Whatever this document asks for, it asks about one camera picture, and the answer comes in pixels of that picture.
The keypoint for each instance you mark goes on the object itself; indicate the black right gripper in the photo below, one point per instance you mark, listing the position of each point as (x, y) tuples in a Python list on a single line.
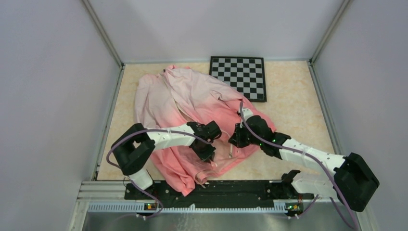
[(236, 138)]

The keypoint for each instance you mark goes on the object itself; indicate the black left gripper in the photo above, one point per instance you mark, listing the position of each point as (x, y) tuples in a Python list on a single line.
[(210, 153)]

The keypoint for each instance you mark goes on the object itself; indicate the pink zip-up jacket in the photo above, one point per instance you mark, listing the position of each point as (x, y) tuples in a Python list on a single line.
[(179, 95)]

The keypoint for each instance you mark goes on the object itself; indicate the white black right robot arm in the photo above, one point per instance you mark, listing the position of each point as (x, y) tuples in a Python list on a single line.
[(347, 178)]

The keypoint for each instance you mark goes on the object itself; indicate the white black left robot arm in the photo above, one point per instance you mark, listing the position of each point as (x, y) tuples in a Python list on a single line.
[(133, 149)]

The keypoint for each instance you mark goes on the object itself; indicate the black white checkerboard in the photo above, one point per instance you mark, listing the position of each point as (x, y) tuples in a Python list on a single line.
[(244, 74)]

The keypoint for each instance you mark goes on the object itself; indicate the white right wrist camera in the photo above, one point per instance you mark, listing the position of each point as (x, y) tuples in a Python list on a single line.
[(245, 114)]

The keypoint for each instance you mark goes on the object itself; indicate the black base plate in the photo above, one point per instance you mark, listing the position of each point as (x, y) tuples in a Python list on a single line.
[(220, 194)]

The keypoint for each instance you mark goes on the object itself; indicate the aluminium frame rail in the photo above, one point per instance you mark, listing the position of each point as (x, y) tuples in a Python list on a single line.
[(100, 206)]

